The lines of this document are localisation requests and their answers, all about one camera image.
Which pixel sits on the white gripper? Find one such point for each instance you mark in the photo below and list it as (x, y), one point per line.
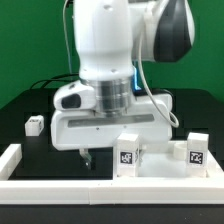
(74, 129)

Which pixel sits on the white square table top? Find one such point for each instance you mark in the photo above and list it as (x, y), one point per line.
(166, 161)

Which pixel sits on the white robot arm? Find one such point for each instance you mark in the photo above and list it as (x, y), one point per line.
(110, 35)

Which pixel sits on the white U-shaped fence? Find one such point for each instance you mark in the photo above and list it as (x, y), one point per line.
(124, 190)

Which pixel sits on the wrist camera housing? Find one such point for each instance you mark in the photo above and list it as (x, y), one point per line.
(74, 96)

